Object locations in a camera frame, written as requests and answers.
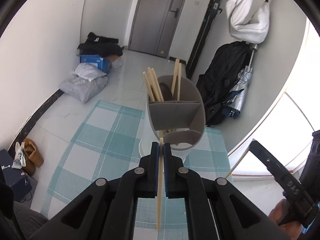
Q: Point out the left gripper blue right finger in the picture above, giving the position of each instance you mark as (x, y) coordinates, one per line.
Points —
(173, 183)

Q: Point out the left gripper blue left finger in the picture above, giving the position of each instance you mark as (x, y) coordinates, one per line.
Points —
(148, 184)

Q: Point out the wooden chopstick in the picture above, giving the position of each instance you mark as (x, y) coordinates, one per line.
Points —
(177, 61)
(153, 85)
(157, 86)
(148, 87)
(160, 184)
(237, 163)

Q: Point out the right hand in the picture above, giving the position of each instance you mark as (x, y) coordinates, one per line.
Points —
(292, 229)

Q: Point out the white utensil holder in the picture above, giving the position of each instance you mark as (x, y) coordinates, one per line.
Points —
(180, 121)

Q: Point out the teal checked tablecloth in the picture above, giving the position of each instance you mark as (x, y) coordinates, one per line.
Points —
(106, 145)

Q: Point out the silver folded umbrella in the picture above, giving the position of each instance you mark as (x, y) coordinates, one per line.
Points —
(236, 97)

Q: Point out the black jacket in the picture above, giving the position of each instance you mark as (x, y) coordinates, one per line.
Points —
(220, 77)

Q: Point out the grey parcel bag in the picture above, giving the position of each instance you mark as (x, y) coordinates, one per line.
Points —
(82, 89)

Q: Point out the blue cardboard box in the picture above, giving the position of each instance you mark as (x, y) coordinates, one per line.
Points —
(102, 63)

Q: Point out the white parcel bag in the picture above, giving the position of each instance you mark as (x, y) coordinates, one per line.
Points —
(88, 71)

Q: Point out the brown shoe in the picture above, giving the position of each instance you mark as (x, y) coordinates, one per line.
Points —
(29, 167)
(32, 152)

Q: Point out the white printed plastic bag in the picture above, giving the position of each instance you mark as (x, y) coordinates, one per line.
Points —
(19, 159)

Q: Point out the black clothing pile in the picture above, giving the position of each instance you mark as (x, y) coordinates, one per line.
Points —
(100, 45)

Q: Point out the navy Jordan shoe box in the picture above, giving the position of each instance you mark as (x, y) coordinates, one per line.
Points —
(16, 179)

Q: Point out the black framed glass door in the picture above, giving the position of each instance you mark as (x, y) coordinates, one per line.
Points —
(213, 9)

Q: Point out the grey door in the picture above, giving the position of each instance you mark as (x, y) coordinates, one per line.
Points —
(154, 26)

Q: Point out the white hanging bag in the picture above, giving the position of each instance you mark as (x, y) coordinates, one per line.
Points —
(244, 25)

